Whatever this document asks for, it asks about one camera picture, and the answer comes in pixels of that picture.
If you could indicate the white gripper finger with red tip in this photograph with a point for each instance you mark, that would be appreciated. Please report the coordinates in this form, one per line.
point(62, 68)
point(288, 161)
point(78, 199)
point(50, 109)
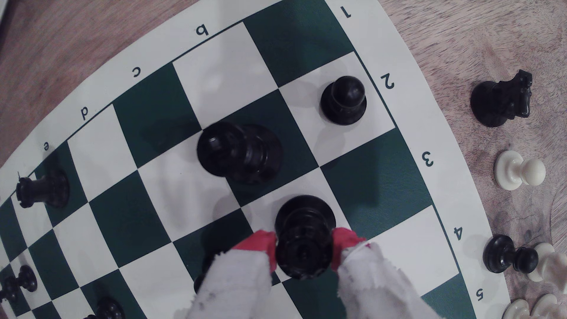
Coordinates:
point(372, 292)
point(239, 288)

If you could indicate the black pawn chess piece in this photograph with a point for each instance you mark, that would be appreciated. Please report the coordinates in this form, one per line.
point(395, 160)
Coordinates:
point(343, 102)
point(108, 310)
point(500, 253)
point(24, 280)

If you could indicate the white pawn chess piece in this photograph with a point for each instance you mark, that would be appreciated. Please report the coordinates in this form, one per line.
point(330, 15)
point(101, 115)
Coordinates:
point(514, 170)
point(517, 311)

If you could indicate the black knight chess piece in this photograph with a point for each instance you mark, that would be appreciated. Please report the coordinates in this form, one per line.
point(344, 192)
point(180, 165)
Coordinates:
point(496, 104)

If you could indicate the black rook chess piece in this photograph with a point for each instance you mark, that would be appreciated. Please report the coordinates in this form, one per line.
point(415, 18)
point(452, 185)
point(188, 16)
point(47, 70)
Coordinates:
point(304, 221)

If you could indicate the black rook left edge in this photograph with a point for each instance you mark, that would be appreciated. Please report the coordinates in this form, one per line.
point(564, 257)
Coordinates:
point(44, 190)

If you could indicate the white knight chess piece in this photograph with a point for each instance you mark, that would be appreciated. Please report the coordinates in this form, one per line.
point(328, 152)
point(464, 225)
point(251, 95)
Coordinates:
point(548, 308)
point(551, 266)

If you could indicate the green white chess board mat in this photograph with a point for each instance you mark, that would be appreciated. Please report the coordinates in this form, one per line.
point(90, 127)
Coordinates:
point(221, 75)

